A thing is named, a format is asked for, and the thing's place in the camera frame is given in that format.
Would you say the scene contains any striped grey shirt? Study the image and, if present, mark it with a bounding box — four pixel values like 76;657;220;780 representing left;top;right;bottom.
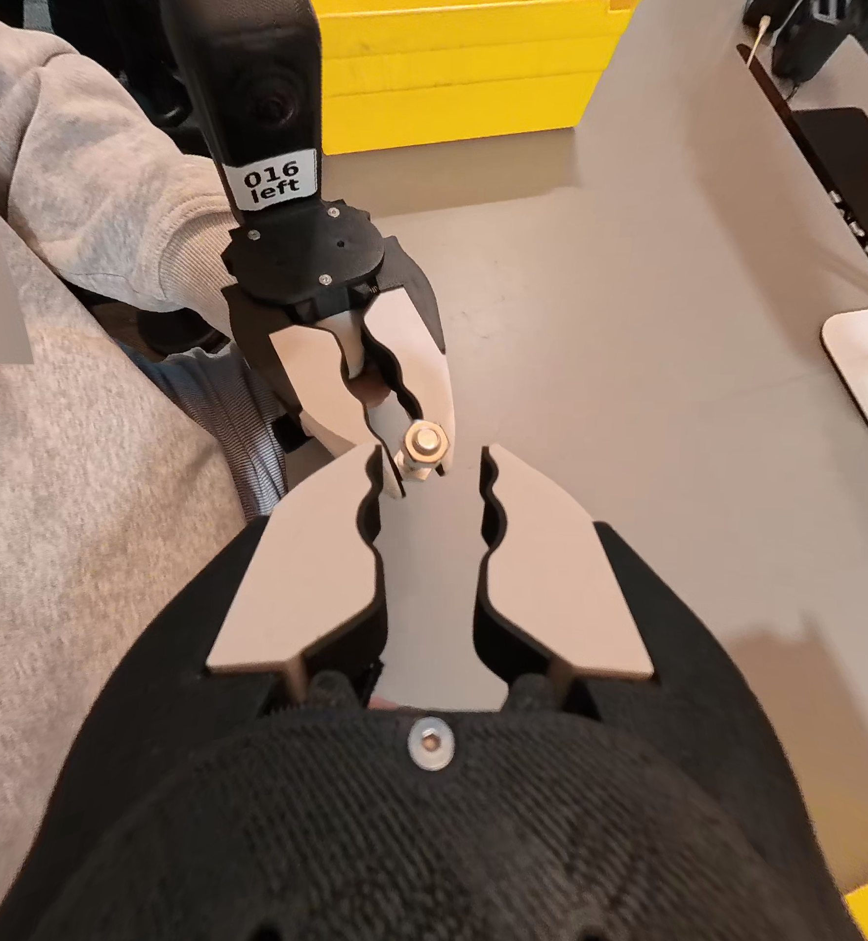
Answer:
132;346;289;517

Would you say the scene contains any person in grey hoodie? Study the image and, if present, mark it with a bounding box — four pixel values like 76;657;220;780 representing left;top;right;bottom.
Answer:
0;221;291;941

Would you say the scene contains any person's left forearm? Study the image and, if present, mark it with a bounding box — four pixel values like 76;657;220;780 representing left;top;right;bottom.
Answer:
0;0;240;332

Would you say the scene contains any dark device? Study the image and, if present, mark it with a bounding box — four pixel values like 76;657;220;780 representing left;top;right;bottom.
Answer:
770;0;850;83

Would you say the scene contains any black flat panel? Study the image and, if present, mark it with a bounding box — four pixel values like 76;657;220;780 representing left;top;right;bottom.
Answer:
790;109;868;291

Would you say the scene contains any silver hex bolt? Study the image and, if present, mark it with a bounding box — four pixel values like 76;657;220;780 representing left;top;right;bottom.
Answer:
397;428;442;485

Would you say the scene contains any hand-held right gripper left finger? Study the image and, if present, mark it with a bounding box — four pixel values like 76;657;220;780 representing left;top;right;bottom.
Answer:
204;443;389;703

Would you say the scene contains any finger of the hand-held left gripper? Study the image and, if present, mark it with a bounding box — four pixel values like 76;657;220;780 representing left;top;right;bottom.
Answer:
267;322;407;501
360;287;457;477

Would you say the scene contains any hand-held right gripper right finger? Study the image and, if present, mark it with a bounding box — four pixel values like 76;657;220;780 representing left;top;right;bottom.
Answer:
474;443;657;701

